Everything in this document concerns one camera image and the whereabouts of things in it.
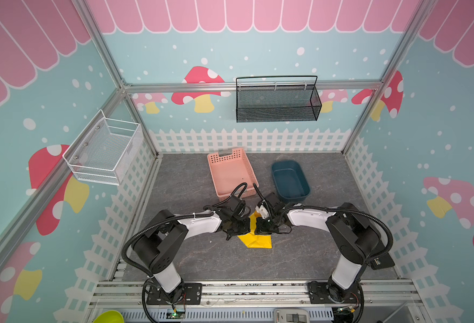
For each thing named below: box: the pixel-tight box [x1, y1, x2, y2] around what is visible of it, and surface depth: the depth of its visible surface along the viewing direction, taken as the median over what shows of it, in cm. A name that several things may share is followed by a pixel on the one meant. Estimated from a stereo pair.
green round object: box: [92, 310, 125, 323], surface depth 68 cm
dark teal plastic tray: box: [271, 160, 312, 202], surface depth 111 cm
